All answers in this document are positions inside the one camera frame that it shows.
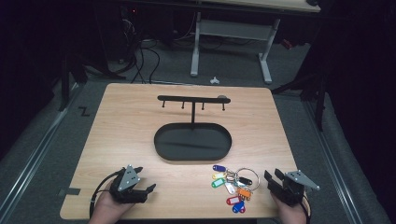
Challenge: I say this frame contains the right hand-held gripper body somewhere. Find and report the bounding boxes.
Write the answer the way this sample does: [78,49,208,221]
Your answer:
[268,170,321,207]

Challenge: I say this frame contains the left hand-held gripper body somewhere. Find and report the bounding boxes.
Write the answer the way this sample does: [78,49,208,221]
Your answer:
[108,164,149,205]

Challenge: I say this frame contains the key ring with coloured tags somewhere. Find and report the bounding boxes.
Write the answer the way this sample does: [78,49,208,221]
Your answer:
[211,163,261,215]

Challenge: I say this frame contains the black key rack with tray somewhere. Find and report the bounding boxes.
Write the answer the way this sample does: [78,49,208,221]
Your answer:
[153,94,233,162]

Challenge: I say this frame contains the person's right hand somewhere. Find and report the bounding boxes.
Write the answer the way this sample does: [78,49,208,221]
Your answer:
[270,192,308,224]

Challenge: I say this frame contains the person's left hand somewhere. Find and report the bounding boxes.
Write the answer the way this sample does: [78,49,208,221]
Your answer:
[88,188,134,224]

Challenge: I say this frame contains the grey tape strip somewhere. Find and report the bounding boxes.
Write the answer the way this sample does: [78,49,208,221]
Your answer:
[58,187,81,197]

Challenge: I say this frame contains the black metal stand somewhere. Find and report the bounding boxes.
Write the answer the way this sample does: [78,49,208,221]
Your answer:
[271,70,329,133]
[58,50,127,112]

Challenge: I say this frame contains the white-framed desk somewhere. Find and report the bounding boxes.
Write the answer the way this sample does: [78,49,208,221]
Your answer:
[190,0,322,85]

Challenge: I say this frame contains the metal floor rail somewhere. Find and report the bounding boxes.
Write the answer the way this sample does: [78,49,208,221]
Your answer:
[0,83,82,220]
[302,98,364,224]

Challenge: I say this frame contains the black floor cables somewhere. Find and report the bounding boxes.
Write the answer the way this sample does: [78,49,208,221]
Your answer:
[120,38,162,85]

